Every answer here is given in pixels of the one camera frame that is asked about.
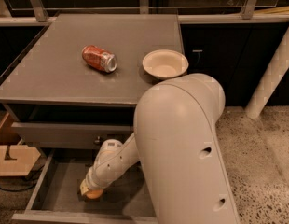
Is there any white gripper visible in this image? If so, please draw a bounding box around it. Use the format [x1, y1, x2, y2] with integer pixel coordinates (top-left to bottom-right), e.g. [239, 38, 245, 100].
[79, 168, 109, 196]

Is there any orange fruit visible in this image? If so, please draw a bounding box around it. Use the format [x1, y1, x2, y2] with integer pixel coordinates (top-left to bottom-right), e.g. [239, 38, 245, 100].
[86, 189, 103, 200]

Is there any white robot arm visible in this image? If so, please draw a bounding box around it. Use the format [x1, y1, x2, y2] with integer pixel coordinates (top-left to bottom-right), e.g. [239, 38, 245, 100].
[80, 74, 240, 224]

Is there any grey open middle drawer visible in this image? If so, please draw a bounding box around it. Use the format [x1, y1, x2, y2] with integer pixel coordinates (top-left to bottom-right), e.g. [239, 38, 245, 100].
[12, 149, 158, 224]

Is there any grey top drawer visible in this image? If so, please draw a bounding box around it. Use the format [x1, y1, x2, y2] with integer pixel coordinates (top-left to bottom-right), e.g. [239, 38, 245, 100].
[12, 122, 132, 149]

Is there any grey drawer cabinet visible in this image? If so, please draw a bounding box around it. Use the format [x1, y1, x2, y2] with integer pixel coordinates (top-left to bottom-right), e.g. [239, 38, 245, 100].
[0, 13, 192, 179]

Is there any wooden box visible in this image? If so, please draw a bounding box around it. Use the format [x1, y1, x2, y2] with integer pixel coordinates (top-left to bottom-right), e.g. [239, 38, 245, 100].
[0, 113, 41, 177]

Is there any red crushed soda can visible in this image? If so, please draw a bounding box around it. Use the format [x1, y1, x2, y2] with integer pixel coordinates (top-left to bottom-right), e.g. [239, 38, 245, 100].
[82, 45, 117, 73]

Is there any white paper bowl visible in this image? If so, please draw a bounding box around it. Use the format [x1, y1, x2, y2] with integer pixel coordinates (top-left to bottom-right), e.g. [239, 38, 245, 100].
[142, 49, 188, 80]

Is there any black floor cable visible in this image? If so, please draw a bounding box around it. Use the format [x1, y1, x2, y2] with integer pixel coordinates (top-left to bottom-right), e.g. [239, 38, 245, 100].
[0, 166, 46, 193]

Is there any white diagonal post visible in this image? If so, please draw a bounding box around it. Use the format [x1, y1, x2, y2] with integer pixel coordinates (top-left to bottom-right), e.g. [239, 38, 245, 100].
[245, 27, 289, 119]

